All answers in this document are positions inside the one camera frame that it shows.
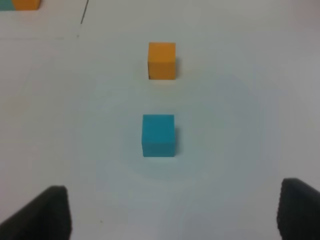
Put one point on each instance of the template orange cube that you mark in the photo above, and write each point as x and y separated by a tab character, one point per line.
26	5

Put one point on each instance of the template green cube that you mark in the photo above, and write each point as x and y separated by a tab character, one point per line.
7	5

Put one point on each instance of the blue cube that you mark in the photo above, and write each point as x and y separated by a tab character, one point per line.
158	138

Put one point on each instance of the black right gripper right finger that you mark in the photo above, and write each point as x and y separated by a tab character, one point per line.
298	214

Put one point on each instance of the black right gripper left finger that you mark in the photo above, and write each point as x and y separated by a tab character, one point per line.
46	217

